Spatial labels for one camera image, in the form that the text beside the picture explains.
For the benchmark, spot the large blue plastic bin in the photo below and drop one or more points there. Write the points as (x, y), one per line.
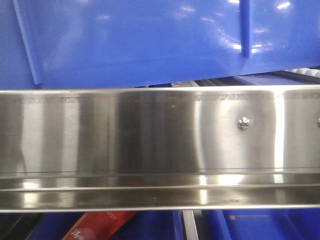
(75, 44)

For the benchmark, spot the lower blue bin left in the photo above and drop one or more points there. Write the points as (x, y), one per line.
(145, 225)

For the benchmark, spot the lower blue bin right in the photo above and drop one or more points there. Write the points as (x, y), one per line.
(264, 224)

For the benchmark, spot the red printed carton box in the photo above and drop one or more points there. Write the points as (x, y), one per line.
(99, 225)

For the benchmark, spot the white roller track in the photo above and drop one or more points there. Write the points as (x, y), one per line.
(311, 72)

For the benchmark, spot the silver rail screw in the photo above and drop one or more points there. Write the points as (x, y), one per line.
(243, 123)

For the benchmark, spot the stainless steel shelf rail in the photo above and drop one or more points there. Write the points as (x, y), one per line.
(159, 148)

